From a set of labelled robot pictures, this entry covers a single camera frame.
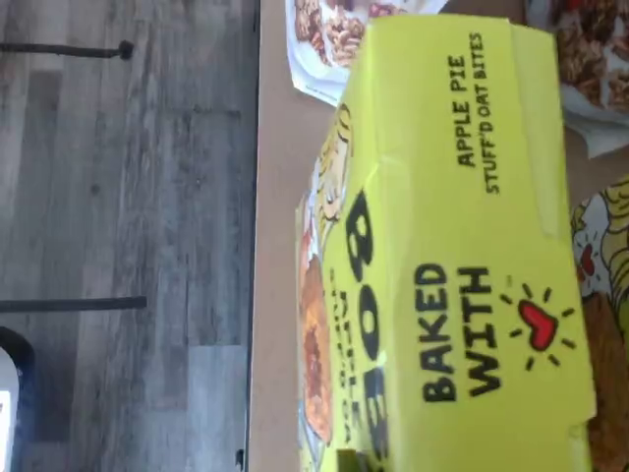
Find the black shelf beam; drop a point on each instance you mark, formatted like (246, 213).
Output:
(256, 74)

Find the thin black rod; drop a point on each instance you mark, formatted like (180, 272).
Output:
(74, 304)
(64, 49)

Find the green Bobo's apple pie box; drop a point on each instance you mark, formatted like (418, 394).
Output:
(604, 295)
(442, 246)

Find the purely elizabeth granola bag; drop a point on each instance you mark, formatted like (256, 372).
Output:
(589, 59)

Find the white black-edged base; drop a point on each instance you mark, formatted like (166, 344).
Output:
(12, 393)

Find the granola bag red label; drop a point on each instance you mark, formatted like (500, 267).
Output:
(334, 44)

